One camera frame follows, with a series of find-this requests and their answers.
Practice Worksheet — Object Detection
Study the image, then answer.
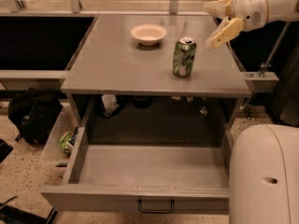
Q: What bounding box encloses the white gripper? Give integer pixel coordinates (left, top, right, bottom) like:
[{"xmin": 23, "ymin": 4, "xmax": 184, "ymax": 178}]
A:
[{"xmin": 203, "ymin": 0, "xmax": 268, "ymax": 50}]

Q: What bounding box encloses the green soda can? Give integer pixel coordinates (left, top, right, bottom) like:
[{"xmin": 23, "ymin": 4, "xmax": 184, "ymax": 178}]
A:
[{"xmin": 173, "ymin": 36, "xmax": 197, "ymax": 77}]

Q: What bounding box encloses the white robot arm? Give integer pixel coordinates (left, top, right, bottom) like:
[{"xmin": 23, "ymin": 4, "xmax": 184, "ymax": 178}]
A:
[{"xmin": 204, "ymin": 0, "xmax": 299, "ymax": 224}]

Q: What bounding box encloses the grey open top drawer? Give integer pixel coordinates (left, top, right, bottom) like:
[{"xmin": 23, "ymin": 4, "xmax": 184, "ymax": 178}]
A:
[{"xmin": 41, "ymin": 130, "xmax": 229, "ymax": 215}]

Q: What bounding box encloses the metal clamp rod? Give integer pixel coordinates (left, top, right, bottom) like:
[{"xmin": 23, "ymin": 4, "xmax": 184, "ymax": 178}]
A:
[{"xmin": 255, "ymin": 21, "xmax": 291, "ymax": 78}]

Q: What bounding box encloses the white bowl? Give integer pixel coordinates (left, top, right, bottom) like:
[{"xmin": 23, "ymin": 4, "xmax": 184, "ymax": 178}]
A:
[{"xmin": 131, "ymin": 23, "xmax": 167, "ymax": 46}]

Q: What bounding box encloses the grey cabinet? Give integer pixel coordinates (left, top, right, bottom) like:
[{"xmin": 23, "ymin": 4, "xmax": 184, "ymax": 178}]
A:
[{"xmin": 62, "ymin": 14, "xmax": 250, "ymax": 133}]

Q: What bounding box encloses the green snack packet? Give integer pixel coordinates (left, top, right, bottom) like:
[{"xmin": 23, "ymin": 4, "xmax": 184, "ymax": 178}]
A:
[{"xmin": 58, "ymin": 132, "xmax": 73, "ymax": 156}]

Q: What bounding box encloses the clear plastic bin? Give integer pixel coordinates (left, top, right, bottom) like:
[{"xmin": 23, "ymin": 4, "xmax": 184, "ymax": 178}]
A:
[{"xmin": 39, "ymin": 105, "xmax": 80, "ymax": 166}]

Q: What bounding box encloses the black backpack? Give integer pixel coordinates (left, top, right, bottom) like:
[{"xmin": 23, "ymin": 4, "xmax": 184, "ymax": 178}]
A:
[{"xmin": 8, "ymin": 90, "xmax": 63, "ymax": 145}]

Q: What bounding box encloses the black object floor corner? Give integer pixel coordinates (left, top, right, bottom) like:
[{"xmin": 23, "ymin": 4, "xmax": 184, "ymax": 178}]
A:
[{"xmin": 0, "ymin": 196, "xmax": 58, "ymax": 224}]

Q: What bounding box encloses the black drawer handle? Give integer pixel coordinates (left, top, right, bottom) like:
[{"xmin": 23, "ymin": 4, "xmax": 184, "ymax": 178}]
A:
[{"xmin": 138, "ymin": 199, "xmax": 175, "ymax": 214}]

